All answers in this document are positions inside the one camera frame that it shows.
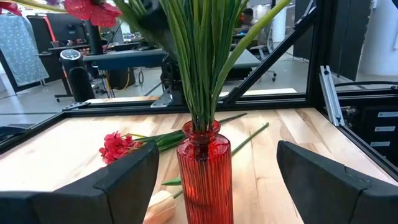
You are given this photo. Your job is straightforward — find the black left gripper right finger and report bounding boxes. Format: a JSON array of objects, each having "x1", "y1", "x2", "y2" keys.
[{"x1": 275, "y1": 139, "x2": 398, "y2": 224}]

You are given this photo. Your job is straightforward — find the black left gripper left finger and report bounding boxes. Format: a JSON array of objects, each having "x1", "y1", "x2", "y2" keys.
[{"x1": 0, "y1": 141, "x2": 160, "y2": 224}]

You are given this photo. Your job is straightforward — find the red ribbed glass vase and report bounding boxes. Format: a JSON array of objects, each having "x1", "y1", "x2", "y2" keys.
[{"x1": 176, "y1": 119, "x2": 234, "y2": 224}]

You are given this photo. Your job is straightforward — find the red small-blossom flower bunch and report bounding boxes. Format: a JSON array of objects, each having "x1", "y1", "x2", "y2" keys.
[{"x1": 98, "y1": 112, "x2": 248, "y2": 165}]

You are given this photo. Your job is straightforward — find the white artificial tulip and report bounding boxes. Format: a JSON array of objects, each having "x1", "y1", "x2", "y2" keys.
[{"x1": 142, "y1": 122, "x2": 270, "y2": 224}]

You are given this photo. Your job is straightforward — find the black cabinet with white labels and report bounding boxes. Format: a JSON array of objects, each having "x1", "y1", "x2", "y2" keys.
[{"x1": 341, "y1": 105, "x2": 398, "y2": 170}]

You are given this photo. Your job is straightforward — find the silver aluminium extrusion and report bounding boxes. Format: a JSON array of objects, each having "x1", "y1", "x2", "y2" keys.
[{"x1": 319, "y1": 65, "x2": 346, "y2": 127}]

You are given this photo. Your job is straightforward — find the black tower fan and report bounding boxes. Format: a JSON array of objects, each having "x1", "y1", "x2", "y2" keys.
[{"x1": 60, "y1": 49, "x2": 96, "y2": 103}]

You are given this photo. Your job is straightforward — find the grey desk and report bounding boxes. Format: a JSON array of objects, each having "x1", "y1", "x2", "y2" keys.
[{"x1": 83, "y1": 48, "x2": 262, "y2": 71}]

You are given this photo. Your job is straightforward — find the white round column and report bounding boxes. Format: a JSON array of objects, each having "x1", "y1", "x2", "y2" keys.
[{"x1": 357, "y1": 0, "x2": 398, "y2": 77}]

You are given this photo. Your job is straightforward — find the grey office chair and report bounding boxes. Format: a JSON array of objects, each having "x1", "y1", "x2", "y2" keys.
[{"x1": 248, "y1": 27, "x2": 277, "y2": 82}]

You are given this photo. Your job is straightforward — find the grey patterned panel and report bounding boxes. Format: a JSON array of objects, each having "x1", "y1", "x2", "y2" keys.
[{"x1": 0, "y1": 14, "x2": 50, "y2": 88}]

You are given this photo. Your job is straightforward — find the black desk monitor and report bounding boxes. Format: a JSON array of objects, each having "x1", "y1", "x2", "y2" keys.
[{"x1": 46, "y1": 12, "x2": 88, "y2": 44}]

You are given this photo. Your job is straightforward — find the person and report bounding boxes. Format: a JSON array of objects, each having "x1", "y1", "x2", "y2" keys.
[{"x1": 241, "y1": 7, "x2": 268, "y2": 46}]

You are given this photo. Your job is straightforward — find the black table frame rail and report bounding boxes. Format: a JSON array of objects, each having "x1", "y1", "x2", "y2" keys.
[
  {"x1": 0, "y1": 111, "x2": 68, "y2": 155},
  {"x1": 63, "y1": 98, "x2": 312, "y2": 118},
  {"x1": 337, "y1": 124, "x2": 398, "y2": 181}
]

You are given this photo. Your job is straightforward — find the grey corner bracket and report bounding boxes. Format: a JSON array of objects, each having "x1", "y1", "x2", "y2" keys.
[{"x1": 62, "y1": 101, "x2": 91, "y2": 111}]

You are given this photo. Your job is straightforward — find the black cable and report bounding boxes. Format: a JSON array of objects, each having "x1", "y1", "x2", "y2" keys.
[{"x1": 334, "y1": 80, "x2": 398, "y2": 91}]

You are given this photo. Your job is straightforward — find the silver mounting bracket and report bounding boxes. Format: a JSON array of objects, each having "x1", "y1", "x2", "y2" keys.
[{"x1": 150, "y1": 92, "x2": 174, "y2": 108}]

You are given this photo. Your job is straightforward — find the black frame post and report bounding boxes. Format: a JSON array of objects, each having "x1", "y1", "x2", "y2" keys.
[{"x1": 306, "y1": 0, "x2": 330, "y2": 108}]

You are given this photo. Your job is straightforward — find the black diagonal frame brace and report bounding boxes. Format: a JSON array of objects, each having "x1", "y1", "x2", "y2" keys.
[{"x1": 222, "y1": 6, "x2": 318, "y2": 105}]

